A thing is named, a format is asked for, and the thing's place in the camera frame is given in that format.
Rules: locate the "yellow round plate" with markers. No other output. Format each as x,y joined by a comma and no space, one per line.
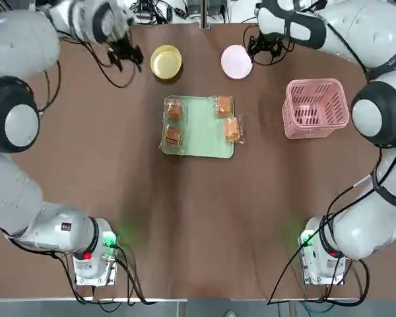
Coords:
166,62

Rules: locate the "bread pack clear wrapper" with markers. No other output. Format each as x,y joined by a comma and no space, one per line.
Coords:
232,130
172,137
174,110
224,105

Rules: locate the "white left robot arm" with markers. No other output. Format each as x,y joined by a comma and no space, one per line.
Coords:
16,195

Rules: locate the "green rectangular tray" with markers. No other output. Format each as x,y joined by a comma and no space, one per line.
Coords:
201,132

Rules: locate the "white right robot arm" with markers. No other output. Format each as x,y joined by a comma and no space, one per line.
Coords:
366,224

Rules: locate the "small pink slotted basket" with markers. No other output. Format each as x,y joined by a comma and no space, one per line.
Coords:
310,132

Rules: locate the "aluminium camera post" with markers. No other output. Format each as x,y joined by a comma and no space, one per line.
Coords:
205,14

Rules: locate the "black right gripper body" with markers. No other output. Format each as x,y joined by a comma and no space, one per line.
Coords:
267,39

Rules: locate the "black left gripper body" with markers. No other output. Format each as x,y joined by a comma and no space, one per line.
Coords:
122,44

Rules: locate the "white round plate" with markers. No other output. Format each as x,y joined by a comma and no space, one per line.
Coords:
236,61

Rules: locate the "person's foot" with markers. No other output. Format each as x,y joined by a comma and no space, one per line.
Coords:
230,313

